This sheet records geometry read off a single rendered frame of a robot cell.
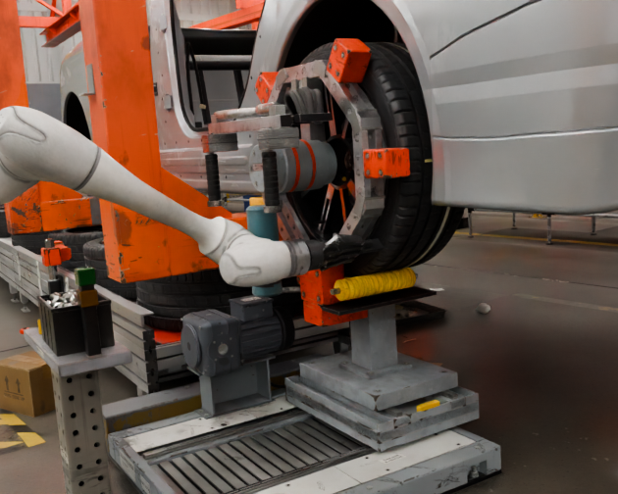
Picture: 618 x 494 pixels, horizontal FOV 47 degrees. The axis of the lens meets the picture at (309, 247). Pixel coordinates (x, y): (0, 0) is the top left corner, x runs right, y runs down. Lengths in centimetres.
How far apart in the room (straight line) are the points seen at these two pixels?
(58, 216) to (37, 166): 274
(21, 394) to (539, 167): 201
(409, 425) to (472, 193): 70
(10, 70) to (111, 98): 196
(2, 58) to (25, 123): 274
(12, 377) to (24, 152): 155
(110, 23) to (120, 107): 24
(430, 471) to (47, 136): 119
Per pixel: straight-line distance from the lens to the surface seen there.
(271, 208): 173
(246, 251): 164
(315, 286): 200
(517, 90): 154
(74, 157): 143
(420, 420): 203
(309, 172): 192
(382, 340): 214
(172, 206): 160
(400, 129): 179
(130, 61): 226
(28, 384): 278
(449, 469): 194
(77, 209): 419
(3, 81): 414
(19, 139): 142
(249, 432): 222
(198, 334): 217
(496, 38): 158
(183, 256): 231
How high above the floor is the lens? 91
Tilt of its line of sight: 8 degrees down
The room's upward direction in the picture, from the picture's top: 4 degrees counter-clockwise
